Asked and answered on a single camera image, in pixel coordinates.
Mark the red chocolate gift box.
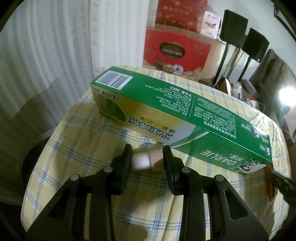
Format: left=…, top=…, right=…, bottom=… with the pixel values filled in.
left=143, top=27, right=212, bottom=81

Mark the open box of clutter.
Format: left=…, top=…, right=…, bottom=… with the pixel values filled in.
left=217, top=76, right=262, bottom=109

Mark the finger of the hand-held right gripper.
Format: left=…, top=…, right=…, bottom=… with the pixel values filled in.
left=269, top=170, right=296, bottom=202

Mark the pink tissue pack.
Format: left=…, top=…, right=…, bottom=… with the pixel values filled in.
left=200, top=10, right=222, bottom=39

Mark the framed painting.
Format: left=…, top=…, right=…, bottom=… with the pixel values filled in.
left=273, top=5, right=296, bottom=44

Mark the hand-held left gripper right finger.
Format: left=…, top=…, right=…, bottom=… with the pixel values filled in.
left=162, top=146, right=270, bottom=241

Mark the green toothpaste box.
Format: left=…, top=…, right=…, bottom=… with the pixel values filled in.
left=89, top=66, right=274, bottom=178

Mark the black lamp with bright light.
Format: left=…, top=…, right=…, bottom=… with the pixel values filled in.
left=277, top=83, right=296, bottom=109

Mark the white curtain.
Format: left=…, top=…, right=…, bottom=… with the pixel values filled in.
left=0, top=0, right=160, bottom=144

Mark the white stopper with wooden top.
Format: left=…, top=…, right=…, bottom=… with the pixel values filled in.
left=131, top=148, right=165, bottom=172

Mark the brown cardboard box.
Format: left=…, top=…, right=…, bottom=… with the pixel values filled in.
left=196, top=35, right=228, bottom=81

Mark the black speaker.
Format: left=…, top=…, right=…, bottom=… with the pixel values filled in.
left=242, top=28, right=270, bottom=63
left=218, top=9, right=248, bottom=45

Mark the yellow plaid tablecloth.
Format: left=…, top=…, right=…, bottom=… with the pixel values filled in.
left=21, top=65, right=290, bottom=241

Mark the black speaker stand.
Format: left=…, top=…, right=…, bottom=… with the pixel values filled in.
left=236, top=56, right=252, bottom=82
left=213, top=44, right=228, bottom=87

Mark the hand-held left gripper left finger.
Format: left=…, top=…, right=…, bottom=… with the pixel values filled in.
left=24, top=144, right=133, bottom=241

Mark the brown sofa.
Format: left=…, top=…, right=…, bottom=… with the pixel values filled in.
left=248, top=49, right=296, bottom=130

